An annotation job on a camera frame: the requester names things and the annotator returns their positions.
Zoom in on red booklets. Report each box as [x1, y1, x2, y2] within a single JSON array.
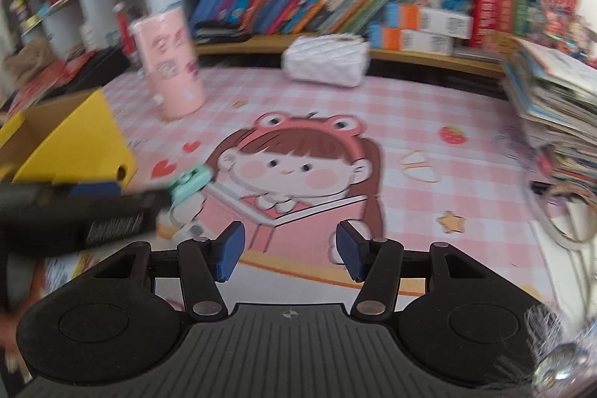
[[0, 53, 94, 119]]

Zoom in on small white gadget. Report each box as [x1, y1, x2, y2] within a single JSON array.
[[174, 218, 209, 244]]

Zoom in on pink cylindrical humidifier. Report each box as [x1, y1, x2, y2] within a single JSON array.
[[131, 6, 207, 119]]

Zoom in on orange and white box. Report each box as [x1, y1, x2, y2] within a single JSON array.
[[381, 26, 454, 56], [385, 3, 474, 39]]

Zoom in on black pouch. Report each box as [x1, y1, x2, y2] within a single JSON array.
[[65, 46, 131, 82]]

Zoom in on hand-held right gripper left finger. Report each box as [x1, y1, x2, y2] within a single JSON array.
[[91, 221, 246, 317]]

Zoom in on yellow cardboard box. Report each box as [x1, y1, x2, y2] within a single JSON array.
[[0, 88, 137, 196]]

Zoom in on red upright book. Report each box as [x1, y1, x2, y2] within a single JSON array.
[[470, 0, 514, 49]]

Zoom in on crinkled clear plastic wrap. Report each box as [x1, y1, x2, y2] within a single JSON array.
[[525, 299, 597, 398]]

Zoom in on white tape roll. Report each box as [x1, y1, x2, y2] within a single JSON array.
[[541, 181, 597, 250]]

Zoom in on white quilted pouch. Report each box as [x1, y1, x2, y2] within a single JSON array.
[[281, 33, 371, 88]]

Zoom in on brown plush toy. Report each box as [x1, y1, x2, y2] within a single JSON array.
[[2, 39, 52, 75]]

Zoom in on pink cartoon desk mat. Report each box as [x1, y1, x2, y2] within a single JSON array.
[[93, 65, 579, 319]]

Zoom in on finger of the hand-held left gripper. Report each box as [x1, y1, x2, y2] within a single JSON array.
[[65, 181, 124, 197], [93, 189, 172, 214]]

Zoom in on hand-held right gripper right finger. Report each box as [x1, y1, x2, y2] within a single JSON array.
[[336, 219, 496, 317]]

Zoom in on black folded item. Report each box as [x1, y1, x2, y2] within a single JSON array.
[[193, 21, 250, 44]]

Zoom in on small mint green gadget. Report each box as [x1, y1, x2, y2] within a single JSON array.
[[167, 164, 214, 212]]

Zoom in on colourful picture book set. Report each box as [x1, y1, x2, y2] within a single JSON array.
[[510, 0, 597, 54]]

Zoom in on person's left hand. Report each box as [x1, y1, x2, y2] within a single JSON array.
[[0, 307, 31, 382]]

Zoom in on stack of magazines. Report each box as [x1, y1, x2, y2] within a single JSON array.
[[501, 37, 597, 184]]

